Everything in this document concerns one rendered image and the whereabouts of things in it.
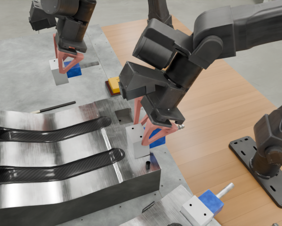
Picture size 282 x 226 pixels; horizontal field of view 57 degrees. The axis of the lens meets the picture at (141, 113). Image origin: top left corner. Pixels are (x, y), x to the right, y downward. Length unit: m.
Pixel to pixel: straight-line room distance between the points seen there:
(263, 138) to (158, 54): 0.29
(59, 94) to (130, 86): 0.49
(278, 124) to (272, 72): 2.01
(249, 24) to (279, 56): 2.43
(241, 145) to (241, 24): 0.40
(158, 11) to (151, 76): 0.51
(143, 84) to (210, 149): 0.35
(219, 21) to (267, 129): 0.27
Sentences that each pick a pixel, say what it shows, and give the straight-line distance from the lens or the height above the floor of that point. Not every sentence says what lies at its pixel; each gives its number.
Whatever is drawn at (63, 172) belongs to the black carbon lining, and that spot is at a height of 0.88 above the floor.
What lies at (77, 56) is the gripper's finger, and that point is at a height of 1.00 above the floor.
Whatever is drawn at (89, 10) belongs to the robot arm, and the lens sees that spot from 0.67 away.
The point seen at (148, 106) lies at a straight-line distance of 0.50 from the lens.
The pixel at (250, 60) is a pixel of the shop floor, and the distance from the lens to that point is 2.68.
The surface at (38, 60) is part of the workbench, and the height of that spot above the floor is 0.80.
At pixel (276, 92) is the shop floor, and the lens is 2.38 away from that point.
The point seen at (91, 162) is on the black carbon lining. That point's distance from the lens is 0.60.
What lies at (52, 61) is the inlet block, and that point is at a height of 0.96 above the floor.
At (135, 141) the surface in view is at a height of 0.94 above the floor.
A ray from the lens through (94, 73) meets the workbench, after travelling 0.97.
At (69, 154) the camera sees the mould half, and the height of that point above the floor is 0.88.
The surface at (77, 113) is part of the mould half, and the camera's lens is 0.70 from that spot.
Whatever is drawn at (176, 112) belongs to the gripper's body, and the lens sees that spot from 0.52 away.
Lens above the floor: 1.37
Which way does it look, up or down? 45 degrees down
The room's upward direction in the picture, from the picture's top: straight up
